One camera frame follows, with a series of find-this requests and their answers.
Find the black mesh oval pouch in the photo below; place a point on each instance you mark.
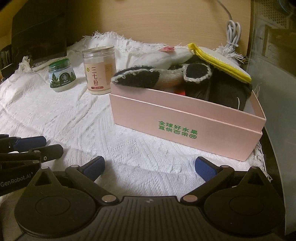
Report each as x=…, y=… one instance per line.
x=226, y=92

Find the black and white knit toy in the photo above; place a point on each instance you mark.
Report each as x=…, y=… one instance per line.
x=196, y=72
x=138, y=78

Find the black monitor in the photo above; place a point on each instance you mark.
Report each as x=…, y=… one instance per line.
x=39, y=30

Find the yellow trimmed sponge cloth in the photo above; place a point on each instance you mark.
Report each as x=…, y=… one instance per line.
x=222, y=63

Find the glass panel computer case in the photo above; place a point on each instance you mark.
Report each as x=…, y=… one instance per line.
x=277, y=69

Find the clear jar silver lid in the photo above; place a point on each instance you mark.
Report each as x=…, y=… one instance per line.
x=99, y=74

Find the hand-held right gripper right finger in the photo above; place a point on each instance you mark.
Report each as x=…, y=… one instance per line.
x=205, y=168

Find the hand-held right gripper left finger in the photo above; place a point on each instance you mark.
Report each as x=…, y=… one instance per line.
x=95, y=166

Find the red and white cloth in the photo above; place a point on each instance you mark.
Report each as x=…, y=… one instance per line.
x=180, y=92

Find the white fringed textured cloth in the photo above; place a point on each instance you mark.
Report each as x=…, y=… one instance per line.
x=81, y=120

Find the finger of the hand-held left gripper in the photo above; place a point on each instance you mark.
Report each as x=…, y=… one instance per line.
x=32, y=143
x=49, y=151

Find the pink cardboard box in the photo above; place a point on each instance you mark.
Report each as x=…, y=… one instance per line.
x=143, y=111

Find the white plush toy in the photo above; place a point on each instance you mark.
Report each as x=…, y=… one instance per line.
x=161, y=58

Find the glass jar green lid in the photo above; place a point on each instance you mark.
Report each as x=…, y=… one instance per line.
x=62, y=76

